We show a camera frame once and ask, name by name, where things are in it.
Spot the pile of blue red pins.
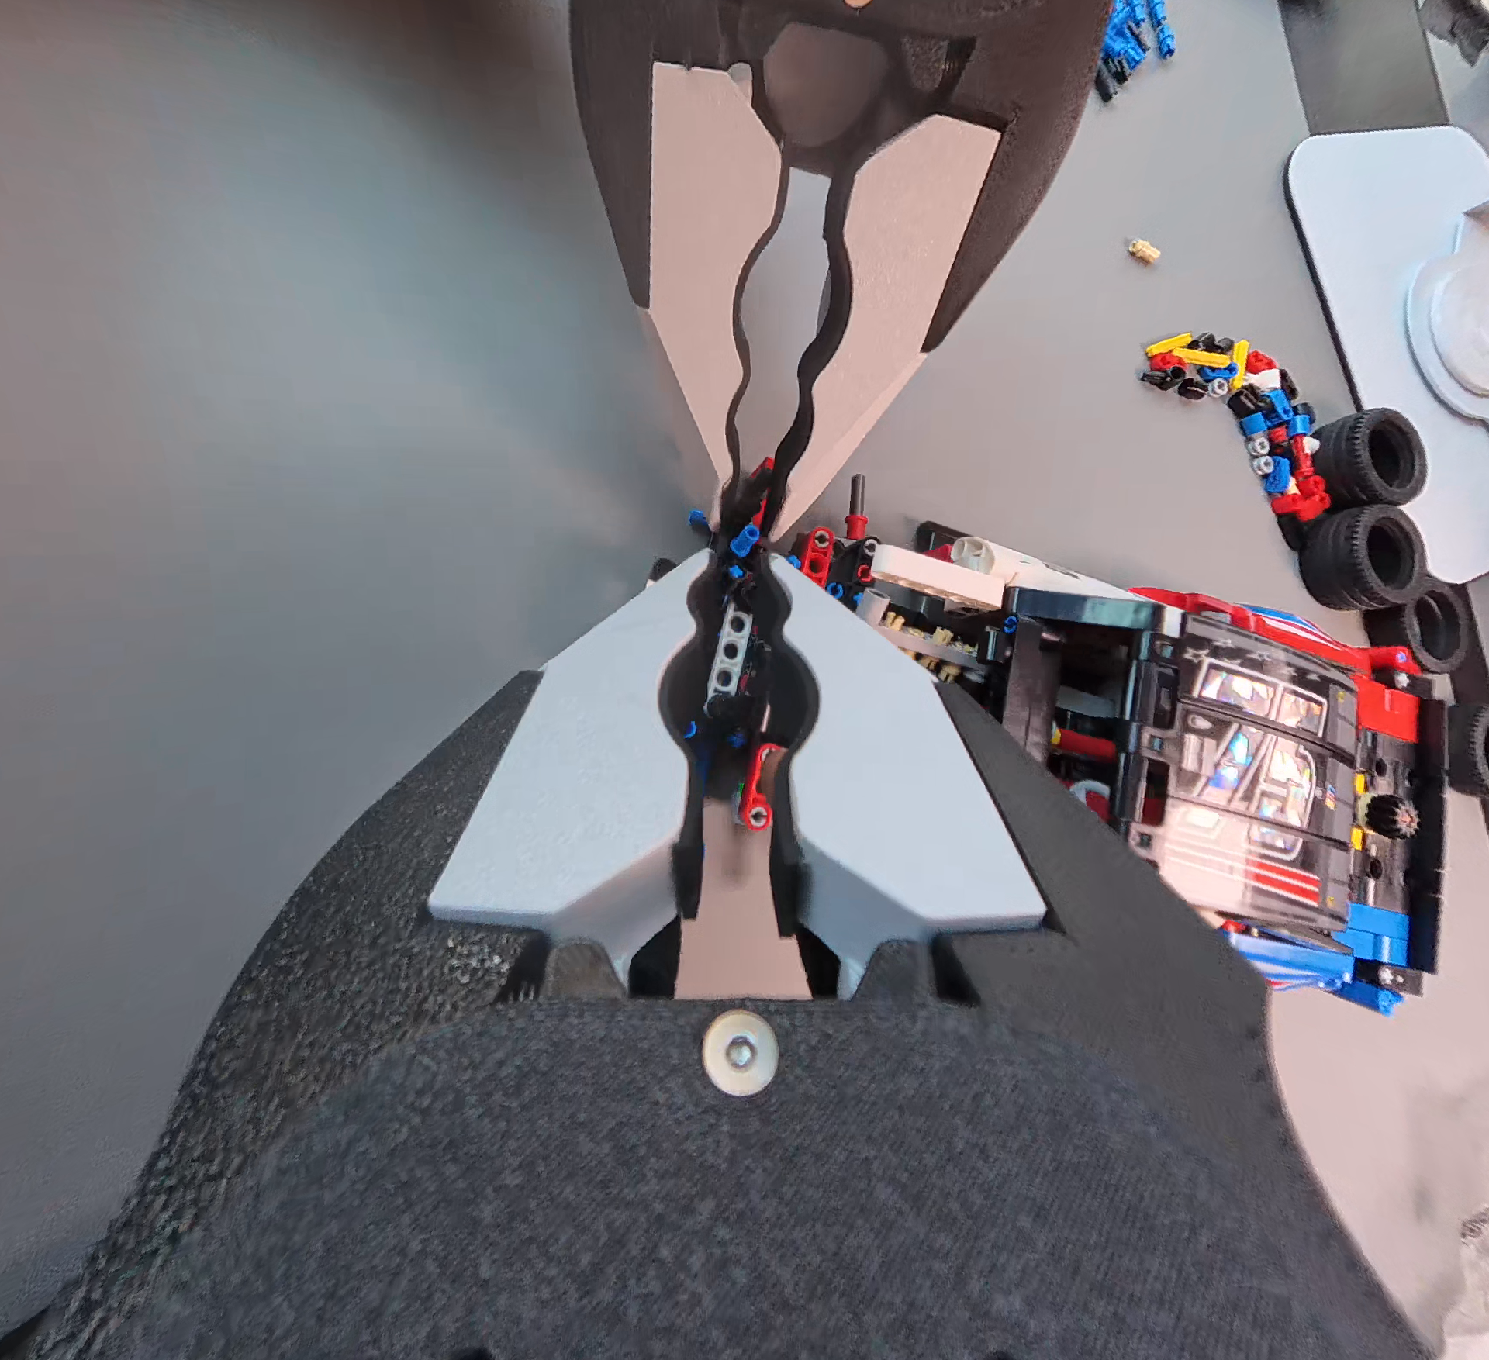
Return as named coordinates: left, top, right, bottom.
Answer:
left=1094, top=0, right=1179, bottom=102

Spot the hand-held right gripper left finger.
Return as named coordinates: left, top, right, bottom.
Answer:
left=429, top=548, right=723, bottom=995

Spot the clear plastic bag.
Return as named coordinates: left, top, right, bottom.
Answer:
left=1440, top=1201, right=1489, bottom=1360

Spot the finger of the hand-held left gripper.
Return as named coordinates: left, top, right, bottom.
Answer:
left=768, top=114, right=1009, bottom=536
left=649, top=60, right=793, bottom=494

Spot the white book stand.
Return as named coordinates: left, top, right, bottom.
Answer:
left=1285, top=123, right=1489, bottom=584

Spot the toy brick race car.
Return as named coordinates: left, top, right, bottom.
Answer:
left=646, top=457, right=1457, bottom=1018

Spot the grey desk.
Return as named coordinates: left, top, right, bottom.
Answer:
left=0, top=0, right=1489, bottom=1360

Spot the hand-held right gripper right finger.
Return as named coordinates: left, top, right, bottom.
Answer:
left=762, top=550, right=1049, bottom=998

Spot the pile of small loose bricks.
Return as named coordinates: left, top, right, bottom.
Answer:
left=1138, top=331, right=1334, bottom=520

